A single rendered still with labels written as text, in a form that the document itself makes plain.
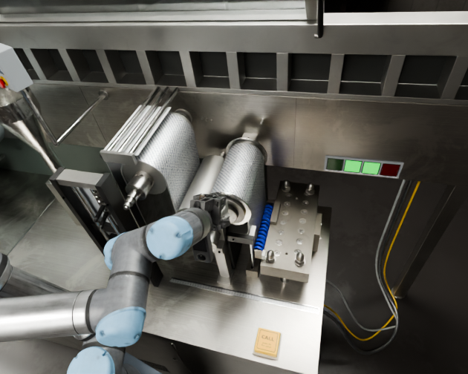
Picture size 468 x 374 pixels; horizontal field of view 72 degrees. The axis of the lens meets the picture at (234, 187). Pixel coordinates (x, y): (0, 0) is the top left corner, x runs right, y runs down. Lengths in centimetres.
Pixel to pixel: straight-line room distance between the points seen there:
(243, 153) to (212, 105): 21
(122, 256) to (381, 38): 81
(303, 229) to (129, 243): 69
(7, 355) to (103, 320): 203
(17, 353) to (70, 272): 119
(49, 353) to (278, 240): 172
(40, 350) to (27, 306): 182
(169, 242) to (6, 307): 30
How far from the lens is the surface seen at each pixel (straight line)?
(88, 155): 165
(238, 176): 98
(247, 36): 101
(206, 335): 117
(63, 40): 132
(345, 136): 113
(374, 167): 121
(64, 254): 155
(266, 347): 112
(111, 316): 61
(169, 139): 103
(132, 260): 65
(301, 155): 120
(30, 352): 254
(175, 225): 60
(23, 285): 92
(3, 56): 102
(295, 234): 118
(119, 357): 103
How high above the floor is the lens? 199
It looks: 46 degrees down
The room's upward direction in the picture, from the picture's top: 8 degrees counter-clockwise
